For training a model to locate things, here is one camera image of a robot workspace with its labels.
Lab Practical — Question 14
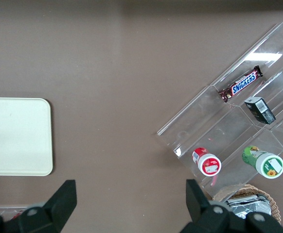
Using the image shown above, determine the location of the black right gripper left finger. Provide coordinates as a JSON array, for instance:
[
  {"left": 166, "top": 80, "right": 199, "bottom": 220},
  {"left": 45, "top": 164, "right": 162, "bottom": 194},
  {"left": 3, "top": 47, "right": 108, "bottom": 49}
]
[{"left": 4, "top": 179, "right": 77, "bottom": 233}]

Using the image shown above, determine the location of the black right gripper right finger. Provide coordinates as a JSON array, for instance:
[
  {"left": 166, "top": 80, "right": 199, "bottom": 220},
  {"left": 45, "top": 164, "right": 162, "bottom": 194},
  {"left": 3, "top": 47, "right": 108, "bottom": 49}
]
[{"left": 180, "top": 179, "right": 237, "bottom": 233}]

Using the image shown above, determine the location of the woven wicker basket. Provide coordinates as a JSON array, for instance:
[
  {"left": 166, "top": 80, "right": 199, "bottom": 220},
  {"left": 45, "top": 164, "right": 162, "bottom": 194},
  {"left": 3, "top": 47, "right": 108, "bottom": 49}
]
[{"left": 212, "top": 184, "right": 282, "bottom": 225}]

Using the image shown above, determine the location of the cream plastic tray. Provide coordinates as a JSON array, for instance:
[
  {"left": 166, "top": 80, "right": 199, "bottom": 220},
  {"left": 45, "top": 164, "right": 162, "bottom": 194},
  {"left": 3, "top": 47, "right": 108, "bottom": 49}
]
[{"left": 0, "top": 98, "right": 53, "bottom": 177}]

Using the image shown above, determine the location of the silver foil snack bag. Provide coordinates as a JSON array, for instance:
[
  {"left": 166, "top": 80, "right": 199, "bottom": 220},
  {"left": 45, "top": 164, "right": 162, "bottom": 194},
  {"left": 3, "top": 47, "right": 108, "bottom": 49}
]
[{"left": 225, "top": 194, "right": 272, "bottom": 220}]

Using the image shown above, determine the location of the red chip can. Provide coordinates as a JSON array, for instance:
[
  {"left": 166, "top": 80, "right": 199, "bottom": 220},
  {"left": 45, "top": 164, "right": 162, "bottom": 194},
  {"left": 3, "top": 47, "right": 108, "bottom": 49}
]
[{"left": 192, "top": 147, "right": 222, "bottom": 176}]

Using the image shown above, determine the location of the clear plastic container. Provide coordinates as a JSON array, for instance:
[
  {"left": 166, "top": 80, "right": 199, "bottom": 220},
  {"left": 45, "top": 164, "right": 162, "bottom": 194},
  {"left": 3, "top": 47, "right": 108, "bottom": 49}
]
[{"left": 0, "top": 205, "right": 29, "bottom": 221}]

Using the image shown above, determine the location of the green chip can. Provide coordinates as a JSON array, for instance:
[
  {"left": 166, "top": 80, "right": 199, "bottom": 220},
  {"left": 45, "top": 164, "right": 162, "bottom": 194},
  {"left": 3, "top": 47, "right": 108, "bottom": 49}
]
[{"left": 242, "top": 145, "right": 283, "bottom": 179}]

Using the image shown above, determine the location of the clear acrylic display shelf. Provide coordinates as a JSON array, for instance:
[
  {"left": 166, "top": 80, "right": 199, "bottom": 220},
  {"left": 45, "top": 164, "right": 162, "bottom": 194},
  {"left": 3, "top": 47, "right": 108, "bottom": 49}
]
[{"left": 157, "top": 20, "right": 283, "bottom": 198}]

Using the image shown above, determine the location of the black box with barcode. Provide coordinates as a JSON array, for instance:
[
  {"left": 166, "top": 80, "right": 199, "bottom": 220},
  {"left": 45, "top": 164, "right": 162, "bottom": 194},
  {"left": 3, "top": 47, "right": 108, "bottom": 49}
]
[{"left": 244, "top": 97, "right": 276, "bottom": 125}]

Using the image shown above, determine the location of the Snickers chocolate bar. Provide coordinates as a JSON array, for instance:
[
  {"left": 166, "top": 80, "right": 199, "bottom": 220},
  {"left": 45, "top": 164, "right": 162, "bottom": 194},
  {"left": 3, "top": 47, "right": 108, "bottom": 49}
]
[{"left": 218, "top": 65, "right": 264, "bottom": 103}]

